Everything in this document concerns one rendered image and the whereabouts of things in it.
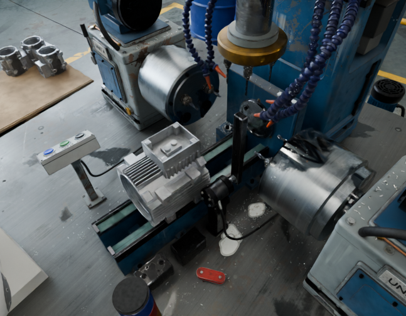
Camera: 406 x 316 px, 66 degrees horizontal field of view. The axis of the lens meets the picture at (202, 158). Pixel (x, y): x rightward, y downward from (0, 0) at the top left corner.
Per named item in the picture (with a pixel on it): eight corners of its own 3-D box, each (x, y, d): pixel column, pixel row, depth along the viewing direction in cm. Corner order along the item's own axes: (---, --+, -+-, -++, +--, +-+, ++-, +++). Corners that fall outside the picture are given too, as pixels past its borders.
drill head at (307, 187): (285, 154, 110) (300, 97, 91) (400, 236, 88) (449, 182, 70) (233, 194, 100) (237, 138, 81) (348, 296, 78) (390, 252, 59)
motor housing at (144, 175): (175, 163, 108) (169, 122, 94) (211, 198, 98) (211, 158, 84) (125, 195, 100) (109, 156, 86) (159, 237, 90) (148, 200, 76)
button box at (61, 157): (93, 142, 104) (86, 128, 102) (101, 147, 99) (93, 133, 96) (43, 168, 97) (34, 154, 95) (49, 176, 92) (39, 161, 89)
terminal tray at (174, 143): (178, 138, 94) (176, 120, 89) (201, 158, 89) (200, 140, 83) (145, 158, 90) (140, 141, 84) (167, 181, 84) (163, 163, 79)
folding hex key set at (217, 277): (195, 278, 94) (194, 276, 93) (198, 268, 96) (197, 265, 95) (223, 286, 92) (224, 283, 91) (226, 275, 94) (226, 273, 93)
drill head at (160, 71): (172, 74, 144) (165, 20, 125) (226, 113, 125) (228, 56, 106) (125, 97, 134) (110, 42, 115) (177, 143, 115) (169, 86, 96)
